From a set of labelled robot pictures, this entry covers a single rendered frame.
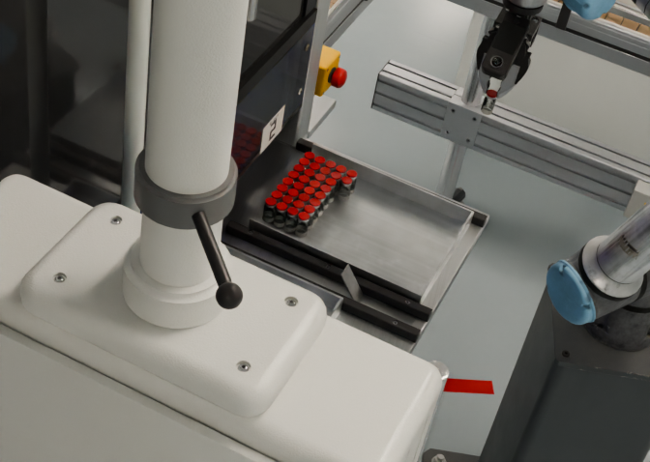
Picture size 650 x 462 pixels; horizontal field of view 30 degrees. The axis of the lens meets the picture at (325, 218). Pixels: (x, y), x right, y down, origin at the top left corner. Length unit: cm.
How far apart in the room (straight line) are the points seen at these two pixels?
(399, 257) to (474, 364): 110
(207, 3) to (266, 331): 34
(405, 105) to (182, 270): 221
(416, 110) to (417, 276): 110
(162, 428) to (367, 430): 19
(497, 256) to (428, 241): 134
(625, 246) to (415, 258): 41
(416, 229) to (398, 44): 210
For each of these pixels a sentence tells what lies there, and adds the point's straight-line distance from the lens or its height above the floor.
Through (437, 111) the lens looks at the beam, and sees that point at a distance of 320.
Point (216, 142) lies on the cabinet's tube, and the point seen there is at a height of 179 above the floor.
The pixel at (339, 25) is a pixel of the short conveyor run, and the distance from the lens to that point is 276.
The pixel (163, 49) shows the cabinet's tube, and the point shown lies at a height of 187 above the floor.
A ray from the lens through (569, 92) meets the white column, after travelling 375.
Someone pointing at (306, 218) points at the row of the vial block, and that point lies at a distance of 218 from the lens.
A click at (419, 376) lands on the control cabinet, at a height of 155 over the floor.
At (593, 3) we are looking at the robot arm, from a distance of 197.
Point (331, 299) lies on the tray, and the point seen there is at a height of 90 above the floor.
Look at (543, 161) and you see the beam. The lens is 317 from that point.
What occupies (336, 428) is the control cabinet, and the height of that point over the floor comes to 155.
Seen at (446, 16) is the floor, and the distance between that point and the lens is 453.
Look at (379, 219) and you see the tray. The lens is 227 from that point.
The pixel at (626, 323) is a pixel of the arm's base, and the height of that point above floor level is 85.
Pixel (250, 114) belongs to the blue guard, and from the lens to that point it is 207.
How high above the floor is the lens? 240
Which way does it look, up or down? 42 degrees down
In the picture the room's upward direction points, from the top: 11 degrees clockwise
